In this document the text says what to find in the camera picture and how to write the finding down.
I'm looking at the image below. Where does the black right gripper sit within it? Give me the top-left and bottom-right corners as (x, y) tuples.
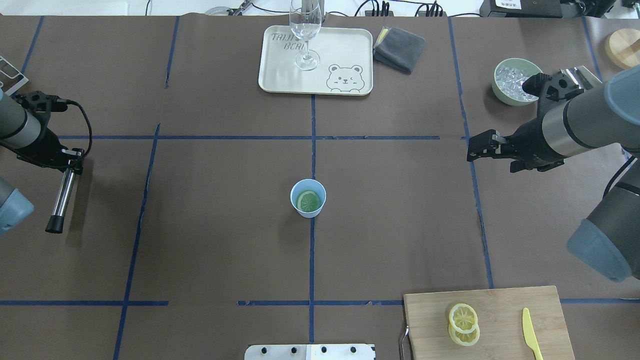
(466, 71), (586, 173)

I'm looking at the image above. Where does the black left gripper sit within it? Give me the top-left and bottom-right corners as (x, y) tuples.
(14, 91), (86, 176)

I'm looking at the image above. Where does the steel muddler black tip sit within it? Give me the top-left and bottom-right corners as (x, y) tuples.
(45, 168), (76, 234)

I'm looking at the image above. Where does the yellow lemon slice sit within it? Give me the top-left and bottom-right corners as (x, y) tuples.
(295, 190), (322, 214)
(448, 303), (479, 335)
(447, 325), (481, 347)

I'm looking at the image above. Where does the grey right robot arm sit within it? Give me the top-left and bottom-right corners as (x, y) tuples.
(466, 66), (639, 283)

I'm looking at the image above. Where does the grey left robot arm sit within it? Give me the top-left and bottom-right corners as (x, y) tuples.
(0, 91), (93, 234)

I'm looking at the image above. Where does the light blue paper cup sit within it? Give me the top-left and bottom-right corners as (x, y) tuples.
(290, 178), (327, 219)

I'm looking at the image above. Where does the green bowl of ice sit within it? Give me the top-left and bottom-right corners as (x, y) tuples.
(491, 57), (542, 107)

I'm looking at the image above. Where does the stainless steel ice scoop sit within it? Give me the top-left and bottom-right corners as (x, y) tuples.
(569, 65), (602, 91)

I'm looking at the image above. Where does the dark grey folded cloth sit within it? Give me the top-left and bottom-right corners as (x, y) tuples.
(372, 26), (426, 75)

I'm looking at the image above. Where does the round wooden stand base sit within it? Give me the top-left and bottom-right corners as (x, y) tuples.
(605, 28), (640, 69)

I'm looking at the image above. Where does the cream bear print tray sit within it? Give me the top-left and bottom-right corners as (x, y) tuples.
(257, 25), (374, 96)

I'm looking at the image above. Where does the bamboo cutting board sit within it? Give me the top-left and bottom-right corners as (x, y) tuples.
(403, 285), (575, 360)

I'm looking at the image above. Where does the yellow plastic knife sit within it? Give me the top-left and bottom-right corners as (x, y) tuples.
(521, 307), (544, 360)

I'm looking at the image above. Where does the clear wine glass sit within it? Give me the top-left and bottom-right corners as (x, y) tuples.
(289, 0), (323, 71)

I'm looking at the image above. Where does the white wire cup rack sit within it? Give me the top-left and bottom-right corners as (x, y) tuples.
(0, 55), (29, 96)

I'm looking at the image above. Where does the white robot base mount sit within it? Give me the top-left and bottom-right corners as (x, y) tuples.
(244, 342), (377, 360)

